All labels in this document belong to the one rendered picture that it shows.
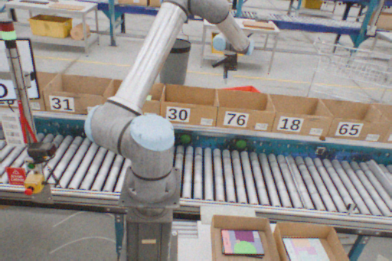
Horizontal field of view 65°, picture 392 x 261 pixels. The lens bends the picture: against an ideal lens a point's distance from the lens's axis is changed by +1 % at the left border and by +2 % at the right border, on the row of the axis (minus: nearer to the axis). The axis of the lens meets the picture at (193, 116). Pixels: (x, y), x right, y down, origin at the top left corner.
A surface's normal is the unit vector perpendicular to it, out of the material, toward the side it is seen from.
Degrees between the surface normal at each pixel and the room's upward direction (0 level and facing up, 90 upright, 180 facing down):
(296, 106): 89
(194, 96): 89
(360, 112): 89
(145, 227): 90
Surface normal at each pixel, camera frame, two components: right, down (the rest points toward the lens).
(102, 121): -0.29, -0.33
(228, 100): -0.02, 0.50
